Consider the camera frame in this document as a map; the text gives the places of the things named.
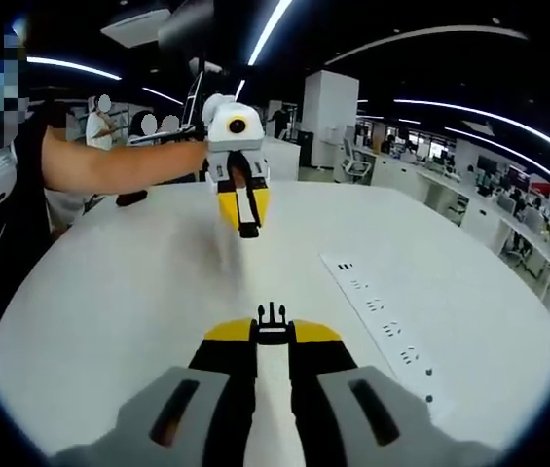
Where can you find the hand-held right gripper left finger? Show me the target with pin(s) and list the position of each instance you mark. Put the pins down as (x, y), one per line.
(226, 389)

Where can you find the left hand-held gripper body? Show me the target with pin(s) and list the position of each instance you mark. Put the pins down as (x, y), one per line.
(235, 141)

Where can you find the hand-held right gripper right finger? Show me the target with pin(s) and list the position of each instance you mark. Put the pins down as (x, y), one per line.
(318, 389)

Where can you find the black pronged plastic buckle part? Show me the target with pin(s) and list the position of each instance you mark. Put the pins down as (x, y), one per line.
(270, 322)

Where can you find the computer monitor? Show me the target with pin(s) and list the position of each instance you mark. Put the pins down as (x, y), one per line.
(194, 102)

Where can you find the white table socket strip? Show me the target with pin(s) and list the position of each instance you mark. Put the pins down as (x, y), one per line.
(377, 316)

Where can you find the black small object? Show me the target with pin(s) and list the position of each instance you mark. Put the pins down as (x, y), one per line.
(131, 198)

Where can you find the white office chair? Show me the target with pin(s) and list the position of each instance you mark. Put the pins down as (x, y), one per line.
(356, 163)

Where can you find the ceiling light strip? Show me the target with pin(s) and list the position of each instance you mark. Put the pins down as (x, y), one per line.
(269, 31)
(488, 119)
(498, 142)
(75, 67)

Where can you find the ceiling air conditioner unit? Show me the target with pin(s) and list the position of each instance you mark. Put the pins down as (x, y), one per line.
(133, 29)
(476, 129)

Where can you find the person's black shirt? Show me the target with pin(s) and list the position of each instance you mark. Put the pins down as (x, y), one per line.
(26, 219)

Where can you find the white office desk row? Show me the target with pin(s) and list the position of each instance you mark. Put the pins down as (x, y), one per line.
(484, 214)

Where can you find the red wall sign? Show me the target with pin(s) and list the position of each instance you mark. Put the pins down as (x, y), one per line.
(538, 183)

